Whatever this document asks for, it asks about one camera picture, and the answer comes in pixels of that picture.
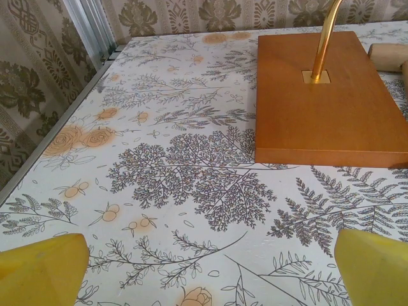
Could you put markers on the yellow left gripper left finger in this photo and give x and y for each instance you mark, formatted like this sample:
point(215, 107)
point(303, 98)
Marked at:
point(41, 271)

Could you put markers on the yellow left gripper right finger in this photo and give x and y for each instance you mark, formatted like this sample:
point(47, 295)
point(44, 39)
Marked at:
point(376, 271)

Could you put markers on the brown wooden rack base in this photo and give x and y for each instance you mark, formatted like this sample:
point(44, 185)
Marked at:
point(322, 114)

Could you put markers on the aluminium table side rail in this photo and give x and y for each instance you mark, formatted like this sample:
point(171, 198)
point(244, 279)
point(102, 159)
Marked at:
point(48, 127)

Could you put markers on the aluminium frame post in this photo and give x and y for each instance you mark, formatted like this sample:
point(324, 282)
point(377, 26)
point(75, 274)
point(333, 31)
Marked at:
point(92, 25)

